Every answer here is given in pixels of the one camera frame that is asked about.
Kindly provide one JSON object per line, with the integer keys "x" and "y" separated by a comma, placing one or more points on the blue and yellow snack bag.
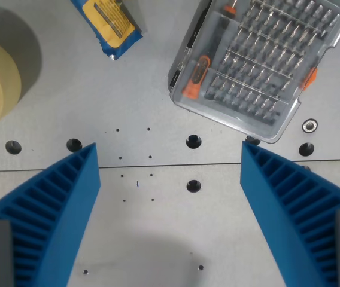
{"x": 109, "y": 25}

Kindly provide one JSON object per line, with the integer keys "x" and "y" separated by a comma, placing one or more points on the silver hex socket bolt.
{"x": 309, "y": 125}

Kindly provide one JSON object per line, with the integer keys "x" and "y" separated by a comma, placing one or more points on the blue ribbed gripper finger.
{"x": 280, "y": 209}
{"x": 65, "y": 209}

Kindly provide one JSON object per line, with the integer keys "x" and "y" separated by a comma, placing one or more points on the clear screwdriver bit set case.
{"x": 253, "y": 65}

